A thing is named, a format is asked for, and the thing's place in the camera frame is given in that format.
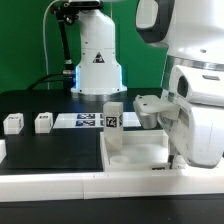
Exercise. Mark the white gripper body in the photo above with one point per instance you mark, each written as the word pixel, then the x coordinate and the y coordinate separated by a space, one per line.
pixel 197 127

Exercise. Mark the white square tabletop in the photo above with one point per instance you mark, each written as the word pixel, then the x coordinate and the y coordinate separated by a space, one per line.
pixel 141 151

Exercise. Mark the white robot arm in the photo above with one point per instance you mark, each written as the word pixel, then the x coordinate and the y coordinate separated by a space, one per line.
pixel 192 32

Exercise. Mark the white marker tag sheet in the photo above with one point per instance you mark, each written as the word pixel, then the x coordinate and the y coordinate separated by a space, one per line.
pixel 90 120

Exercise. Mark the white U-shaped obstacle wall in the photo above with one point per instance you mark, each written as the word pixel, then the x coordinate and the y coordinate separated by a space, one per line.
pixel 37 168

